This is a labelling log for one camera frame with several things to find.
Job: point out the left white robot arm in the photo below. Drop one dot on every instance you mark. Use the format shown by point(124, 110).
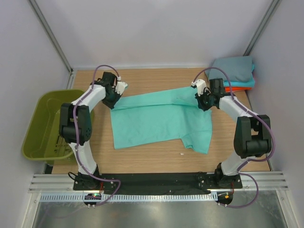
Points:
point(75, 126)

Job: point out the perforated metal cable tray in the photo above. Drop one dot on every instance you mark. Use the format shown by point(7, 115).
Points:
point(93, 197)

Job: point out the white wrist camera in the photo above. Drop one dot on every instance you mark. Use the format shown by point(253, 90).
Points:
point(200, 85)
point(120, 86)

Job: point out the folded grey t shirt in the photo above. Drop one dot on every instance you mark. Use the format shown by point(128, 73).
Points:
point(229, 63)

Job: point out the folded orange t shirt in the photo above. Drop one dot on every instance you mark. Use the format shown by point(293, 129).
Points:
point(235, 89)

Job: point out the teal green t shirt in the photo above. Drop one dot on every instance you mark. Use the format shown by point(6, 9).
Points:
point(162, 116)

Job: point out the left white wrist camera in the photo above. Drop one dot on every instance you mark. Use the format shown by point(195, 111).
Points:
point(120, 86)

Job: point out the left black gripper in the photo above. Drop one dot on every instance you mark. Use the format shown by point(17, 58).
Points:
point(110, 98)

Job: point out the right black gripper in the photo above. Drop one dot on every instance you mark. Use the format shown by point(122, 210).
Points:
point(205, 101)

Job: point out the olive green plastic basket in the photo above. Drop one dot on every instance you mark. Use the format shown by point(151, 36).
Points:
point(42, 141)

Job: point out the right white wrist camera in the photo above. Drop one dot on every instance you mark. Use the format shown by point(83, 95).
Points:
point(200, 85)

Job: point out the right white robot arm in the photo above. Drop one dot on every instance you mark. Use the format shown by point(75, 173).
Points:
point(252, 139)

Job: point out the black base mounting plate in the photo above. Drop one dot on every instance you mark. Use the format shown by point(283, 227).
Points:
point(190, 183)

